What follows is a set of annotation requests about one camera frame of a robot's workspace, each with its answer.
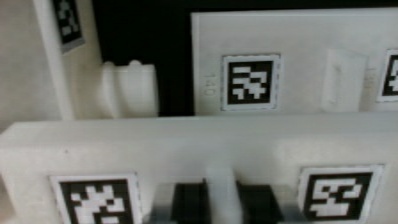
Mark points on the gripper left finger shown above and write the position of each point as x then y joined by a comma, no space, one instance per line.
179,204

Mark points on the white cabinet body box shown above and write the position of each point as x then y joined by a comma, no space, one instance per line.
60,83

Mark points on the white small door part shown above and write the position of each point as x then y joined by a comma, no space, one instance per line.
81,167
294,62

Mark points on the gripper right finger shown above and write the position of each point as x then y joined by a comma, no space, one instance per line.
261,209

